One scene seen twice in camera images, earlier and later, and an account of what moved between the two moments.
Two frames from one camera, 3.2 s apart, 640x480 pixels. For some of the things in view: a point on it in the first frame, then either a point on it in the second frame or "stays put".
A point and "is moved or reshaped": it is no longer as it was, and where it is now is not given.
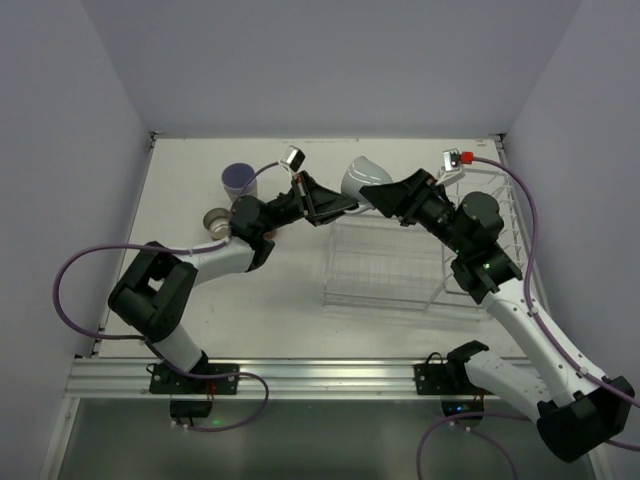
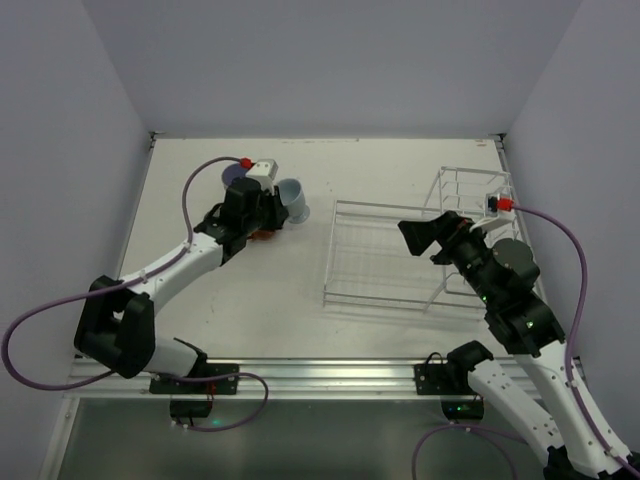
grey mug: [359, 174] is moved or reshaped
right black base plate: [445, 379] stays put
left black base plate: [162, 379] stays put
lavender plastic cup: [235, 177] stays put
